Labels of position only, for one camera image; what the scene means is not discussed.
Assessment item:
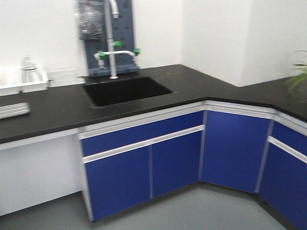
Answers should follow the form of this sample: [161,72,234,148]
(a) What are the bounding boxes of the black lab sink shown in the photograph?
[83,76,172,107]

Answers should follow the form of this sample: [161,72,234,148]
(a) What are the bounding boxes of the grey pegboard drying rack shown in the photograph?
[77,0,139,78]

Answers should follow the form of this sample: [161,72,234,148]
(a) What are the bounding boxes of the blue lab base cabinets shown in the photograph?
[79,101,307,230]

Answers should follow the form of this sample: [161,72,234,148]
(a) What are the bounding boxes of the white lab faucet green knobs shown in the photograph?
[94,0,140,79]

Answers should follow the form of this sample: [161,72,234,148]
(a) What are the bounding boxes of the clear plastic bag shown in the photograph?
[77,0,104,40]

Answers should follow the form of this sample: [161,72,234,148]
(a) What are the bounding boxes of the white storage bin right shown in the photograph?
[21,65,49,93]

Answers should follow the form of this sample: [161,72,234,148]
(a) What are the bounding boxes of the white storage bin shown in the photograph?
[0,67,21,96]
[21,65,49,93]

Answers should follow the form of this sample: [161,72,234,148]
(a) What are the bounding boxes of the round glass flask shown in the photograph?
[21,56,40,83]

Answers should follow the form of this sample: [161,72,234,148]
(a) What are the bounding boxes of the white test tube rack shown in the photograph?
[0,103,31,119]

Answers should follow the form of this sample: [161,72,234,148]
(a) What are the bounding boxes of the white storage bin middle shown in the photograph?
[0,67,21,96]

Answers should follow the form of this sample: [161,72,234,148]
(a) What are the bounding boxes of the green potted plant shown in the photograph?
[285,49,307,94]

